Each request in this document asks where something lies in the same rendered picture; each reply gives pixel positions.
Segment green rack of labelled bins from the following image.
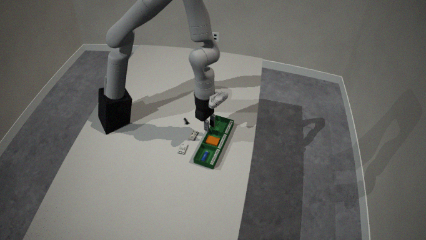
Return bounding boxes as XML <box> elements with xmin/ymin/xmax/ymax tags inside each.
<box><xmin>194</xmin><ymin>115</ymin><xmax>234</xmax><ymax>169</ymax></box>

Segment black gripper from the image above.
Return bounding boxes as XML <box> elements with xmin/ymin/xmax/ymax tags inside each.
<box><xmin>194</xmin><ymin>85</ymin><xmax>228</xmax><ymax>132</ymax></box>

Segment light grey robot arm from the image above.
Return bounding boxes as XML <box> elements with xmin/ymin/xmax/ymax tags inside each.
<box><xmin>104</xmin><ymin>0</ymin><xmax>220</xmax><ymax>99</ymax></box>

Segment white domino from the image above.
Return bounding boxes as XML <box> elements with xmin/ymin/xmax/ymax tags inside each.
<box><xmin>188</xmin><ymin>130</ymin><xmax>198</xmax><ymax>141</ymax></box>
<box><xmin>178</xmin><ymin>143</ymin><xmax>188</xmax><ymax>155</ymax></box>

